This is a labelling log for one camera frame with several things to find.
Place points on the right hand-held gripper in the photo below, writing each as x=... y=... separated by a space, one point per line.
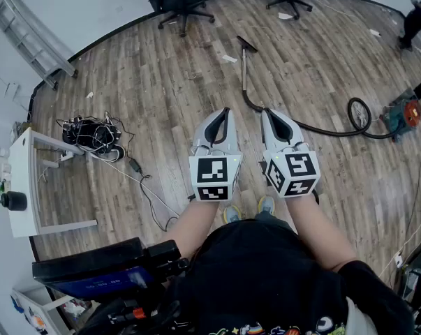
x=294 y=173

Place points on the person's right shoe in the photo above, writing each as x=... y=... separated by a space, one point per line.
x=267 y=204

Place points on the teal vacuum cleaner red lid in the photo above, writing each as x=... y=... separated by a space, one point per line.
x=400 y=120

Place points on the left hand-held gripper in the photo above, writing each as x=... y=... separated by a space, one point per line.
x=210 y=173

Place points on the black round jar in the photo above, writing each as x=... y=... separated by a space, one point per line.
x=13 y=200

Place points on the black chest-mounted tablet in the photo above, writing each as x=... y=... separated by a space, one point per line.
x=91 y=267

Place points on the aluminium ladder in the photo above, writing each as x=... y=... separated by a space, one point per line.
x=28 y=37

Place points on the chrome vacuum wand with nozzle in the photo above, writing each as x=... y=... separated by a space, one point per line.
x=244 y=68

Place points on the white power strip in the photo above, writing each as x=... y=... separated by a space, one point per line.
x=398 y=260
x=67 y=155

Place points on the white paper scrap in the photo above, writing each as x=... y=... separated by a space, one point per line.
x=285 y=15
x=229 y=59
x=375 y=33

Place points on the black rig with orange plug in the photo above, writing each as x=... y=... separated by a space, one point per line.
x=137 y=314

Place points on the person's right forearm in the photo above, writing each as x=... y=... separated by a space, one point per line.
x=318 y=229

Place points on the person's left forearm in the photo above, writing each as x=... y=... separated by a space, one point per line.
x=192 y=229

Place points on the person's torso black shirt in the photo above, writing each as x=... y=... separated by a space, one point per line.
x=266 y=274

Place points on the person's dark shorts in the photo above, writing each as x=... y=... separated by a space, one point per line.
x=266 y=216

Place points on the person's shoe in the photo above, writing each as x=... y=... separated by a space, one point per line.
x=267 y=204
x=232 y=215

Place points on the person's left shoe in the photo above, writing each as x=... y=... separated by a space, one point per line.
x=232 y=215

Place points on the white desk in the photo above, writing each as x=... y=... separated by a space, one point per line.
x=21 y=173

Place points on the white table with clutter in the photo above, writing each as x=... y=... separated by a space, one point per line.
x=53 y=304

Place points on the black metal rack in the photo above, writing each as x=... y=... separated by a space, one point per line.
x=417 y=291

